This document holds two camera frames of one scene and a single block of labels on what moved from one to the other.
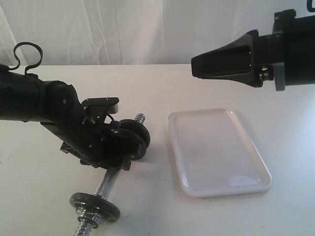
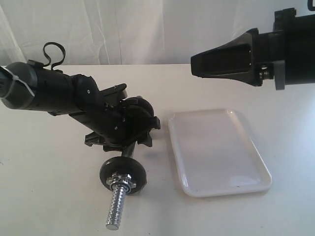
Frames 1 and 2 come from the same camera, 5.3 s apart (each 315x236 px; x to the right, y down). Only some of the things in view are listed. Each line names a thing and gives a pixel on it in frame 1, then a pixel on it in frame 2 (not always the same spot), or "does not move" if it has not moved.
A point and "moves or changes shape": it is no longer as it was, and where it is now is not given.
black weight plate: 137,146 to 140,121
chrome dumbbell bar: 105,187 to 119,194
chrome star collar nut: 87,216 to 117,181
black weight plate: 105,208 to 124,165
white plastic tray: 215,154 does not move
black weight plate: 139,129 moves or changes shape
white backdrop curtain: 132,32 does not move
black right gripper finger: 238,61 does not move
